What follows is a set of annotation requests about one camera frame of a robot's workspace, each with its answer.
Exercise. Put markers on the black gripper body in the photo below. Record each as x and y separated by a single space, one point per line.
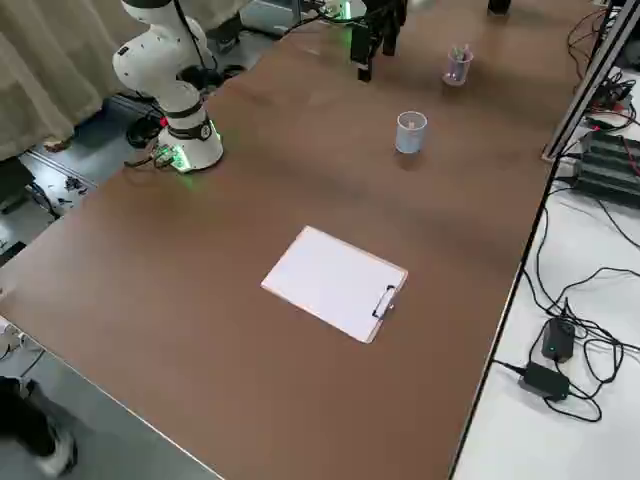
382 12

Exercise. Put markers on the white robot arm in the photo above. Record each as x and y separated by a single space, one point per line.
150 55
337 7

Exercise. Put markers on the green pen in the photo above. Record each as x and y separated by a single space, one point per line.
456 53

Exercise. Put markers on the pink mesh cup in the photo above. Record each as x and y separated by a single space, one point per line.
456 73

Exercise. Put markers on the blue mesh cup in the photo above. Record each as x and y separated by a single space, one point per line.
411 141

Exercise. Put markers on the white clipboard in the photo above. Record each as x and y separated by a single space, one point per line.
330 280

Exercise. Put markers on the black ribbed power box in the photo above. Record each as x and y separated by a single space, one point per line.
607 170

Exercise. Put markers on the beige curtain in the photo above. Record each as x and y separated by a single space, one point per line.
50 75

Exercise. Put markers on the black block power adapter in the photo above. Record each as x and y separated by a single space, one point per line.
557 341

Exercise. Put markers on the black flat power adapter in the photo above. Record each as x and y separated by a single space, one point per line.
546 382

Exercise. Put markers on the white power strip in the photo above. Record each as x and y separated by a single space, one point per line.
7 345

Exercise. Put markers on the person's leg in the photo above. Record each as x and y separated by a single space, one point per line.
22 420

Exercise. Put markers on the person's shoe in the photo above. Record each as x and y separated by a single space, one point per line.
57 452

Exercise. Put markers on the aluminium frame post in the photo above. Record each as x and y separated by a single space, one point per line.
585 90

